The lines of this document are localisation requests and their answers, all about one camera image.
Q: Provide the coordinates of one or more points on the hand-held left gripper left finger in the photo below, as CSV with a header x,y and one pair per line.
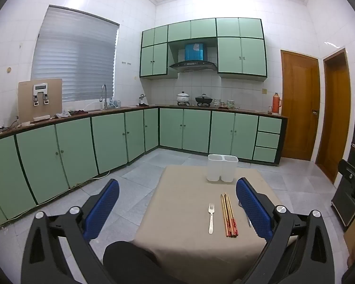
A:
x,y
103,207

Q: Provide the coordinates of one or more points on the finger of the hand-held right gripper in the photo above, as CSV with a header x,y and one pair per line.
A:
x,y
347,170

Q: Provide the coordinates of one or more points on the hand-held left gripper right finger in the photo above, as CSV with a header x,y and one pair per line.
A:
x,y
251,210

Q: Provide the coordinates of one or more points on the metal spoon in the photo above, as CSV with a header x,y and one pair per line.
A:
x,y
249,222

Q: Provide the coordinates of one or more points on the red printed wooden chopstick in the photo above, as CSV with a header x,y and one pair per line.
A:
x,y
231,230
235,230

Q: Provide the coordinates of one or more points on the plain wooden chopstick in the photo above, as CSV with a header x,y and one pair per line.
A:
x,y
227,230

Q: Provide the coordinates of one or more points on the silver fork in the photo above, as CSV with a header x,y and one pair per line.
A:
x,y
211,222

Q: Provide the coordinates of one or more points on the white two-compartment utensil holder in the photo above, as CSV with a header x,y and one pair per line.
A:
x,y
214,168

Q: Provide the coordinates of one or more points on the black oven cabinet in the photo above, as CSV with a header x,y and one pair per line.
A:
x,y
347,201

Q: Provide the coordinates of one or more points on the plain wooden door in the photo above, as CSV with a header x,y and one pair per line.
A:
x,y
335,118

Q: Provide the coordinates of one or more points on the person's left leg black trousers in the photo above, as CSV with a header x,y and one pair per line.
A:
x,y
127,260

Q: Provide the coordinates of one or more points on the beige tablecloth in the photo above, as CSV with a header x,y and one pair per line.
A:
x,y
189,207

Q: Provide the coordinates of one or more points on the green lower kitchen cabinets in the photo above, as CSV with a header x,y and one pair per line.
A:
x,y
112,142

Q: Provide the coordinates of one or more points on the green kitchen cabinets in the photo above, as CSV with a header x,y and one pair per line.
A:
x,y
112,142
242,56

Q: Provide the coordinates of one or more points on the red thermos flask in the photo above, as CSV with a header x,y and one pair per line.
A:
x,y
276,105

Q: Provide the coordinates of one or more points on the small glass jar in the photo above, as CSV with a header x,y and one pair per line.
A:
x,y
269,111

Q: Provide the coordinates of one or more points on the grey cloth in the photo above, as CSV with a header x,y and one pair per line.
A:
x,y
62,114

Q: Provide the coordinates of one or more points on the chrome kitchen faucet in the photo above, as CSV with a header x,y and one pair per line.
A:
x,y
105,100

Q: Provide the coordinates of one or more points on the patterned cup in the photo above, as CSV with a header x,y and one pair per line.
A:
x,y
230,104

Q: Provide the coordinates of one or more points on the small countertop appliance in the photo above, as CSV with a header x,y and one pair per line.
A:
x,y
142,100

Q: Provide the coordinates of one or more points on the black wok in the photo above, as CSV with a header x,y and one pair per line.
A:
x,y
204,99

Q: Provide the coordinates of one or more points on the white cooking pot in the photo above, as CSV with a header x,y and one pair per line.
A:
x,y
183,97

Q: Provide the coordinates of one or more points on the white water purifier unit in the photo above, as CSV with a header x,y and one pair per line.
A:
x,y
40,87

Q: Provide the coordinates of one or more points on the green upper kitchen cabinets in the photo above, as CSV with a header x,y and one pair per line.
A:
x,y
242,56

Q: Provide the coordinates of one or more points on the range hood with blue film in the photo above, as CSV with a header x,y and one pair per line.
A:
x,y
193,65

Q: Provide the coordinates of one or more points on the grey window blind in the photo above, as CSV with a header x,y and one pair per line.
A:
x,y
77,53

